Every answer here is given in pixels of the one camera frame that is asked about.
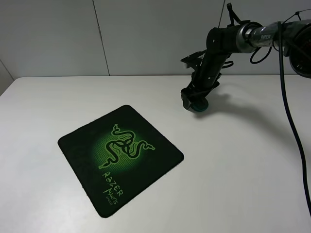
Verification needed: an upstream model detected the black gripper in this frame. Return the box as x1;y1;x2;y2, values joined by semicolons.
181;72;221;110

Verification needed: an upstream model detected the black and teal computer mouse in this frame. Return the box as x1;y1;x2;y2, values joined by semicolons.
190;99;209;113

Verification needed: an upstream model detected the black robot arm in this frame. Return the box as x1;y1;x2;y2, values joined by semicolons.
181;20;311;112

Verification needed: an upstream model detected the black green Razer mouse pad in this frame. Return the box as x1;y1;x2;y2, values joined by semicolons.
58;105;184;218

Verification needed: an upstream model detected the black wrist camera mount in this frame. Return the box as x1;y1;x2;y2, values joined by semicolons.
181;50;206;69

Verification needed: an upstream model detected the black cable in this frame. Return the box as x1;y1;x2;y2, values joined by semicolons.
276;21;311;216

